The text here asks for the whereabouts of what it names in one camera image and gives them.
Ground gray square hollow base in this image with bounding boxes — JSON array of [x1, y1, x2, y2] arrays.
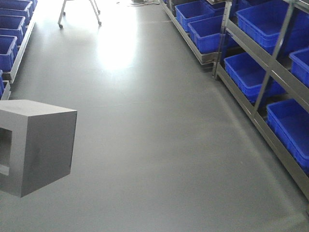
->
[[0, 100, 77, 197]]

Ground blue bin floor shelf near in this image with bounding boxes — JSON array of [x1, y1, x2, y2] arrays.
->
[[188, 15, 223, 54]]

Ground blue bin floor shelf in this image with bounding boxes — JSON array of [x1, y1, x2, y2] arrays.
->
[[188, 15, 223, 54], [175, 0, 215, 32]]

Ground blue bin lower rack middle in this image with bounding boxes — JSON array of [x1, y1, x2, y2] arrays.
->
[[223, 52, 287, 103]]

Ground blue bin rack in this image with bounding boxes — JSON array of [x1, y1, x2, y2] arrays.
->
[[267, 99, 309, 174], [236, 0, 309, 58], [223, 52, 287, 103]]

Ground blue bin floor shelf far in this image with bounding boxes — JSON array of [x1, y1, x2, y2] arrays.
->
[[175, 0, 215, 32]]

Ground blue bin lower rack near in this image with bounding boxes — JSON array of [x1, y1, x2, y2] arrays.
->
[[267, 99, 309, 174]]

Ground blue bin upper rack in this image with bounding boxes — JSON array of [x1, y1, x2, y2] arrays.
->
[[236, 0, 309, 58]]

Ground left blue bin row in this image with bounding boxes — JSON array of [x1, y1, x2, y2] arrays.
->
[[0, 0, 38, 100]]

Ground right steel shelving rack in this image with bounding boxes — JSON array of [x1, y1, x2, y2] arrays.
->
[[213, 0, 309, 195]]

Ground rolling stand legs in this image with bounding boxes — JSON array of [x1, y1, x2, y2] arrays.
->
[[57, 0, 102, 29]]

